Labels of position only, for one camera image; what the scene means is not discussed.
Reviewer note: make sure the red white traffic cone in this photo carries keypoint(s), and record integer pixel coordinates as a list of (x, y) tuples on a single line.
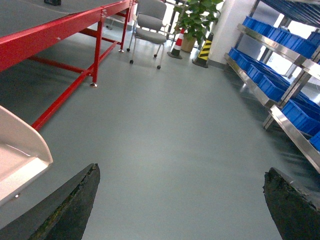
[(175, 52)]

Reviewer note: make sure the beige plastic dustpan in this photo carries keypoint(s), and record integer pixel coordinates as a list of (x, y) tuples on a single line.
[(24, 155)]

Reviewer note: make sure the blue storage bin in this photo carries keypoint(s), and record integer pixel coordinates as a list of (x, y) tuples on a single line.
[(272, 87)]

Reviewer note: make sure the green potted plant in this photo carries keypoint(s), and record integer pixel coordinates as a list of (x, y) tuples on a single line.
[(195, 18)]

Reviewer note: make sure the red metal table frame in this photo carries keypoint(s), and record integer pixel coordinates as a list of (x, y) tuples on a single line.
[(56, 59)]

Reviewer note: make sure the yellow black traffic bollard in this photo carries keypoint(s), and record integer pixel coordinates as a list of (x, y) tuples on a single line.
[(202, 58)]

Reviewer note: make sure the stainless steel shelf rack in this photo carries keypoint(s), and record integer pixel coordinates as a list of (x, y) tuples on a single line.
[(286, 113)]

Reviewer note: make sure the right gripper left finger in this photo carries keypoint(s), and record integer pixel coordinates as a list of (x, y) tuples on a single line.
[(63, 215)]

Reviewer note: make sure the grey office chair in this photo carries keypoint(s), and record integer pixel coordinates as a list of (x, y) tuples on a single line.
[(148, 22)]

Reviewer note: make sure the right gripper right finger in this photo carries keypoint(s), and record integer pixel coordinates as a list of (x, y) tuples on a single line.
[(293, 208)]

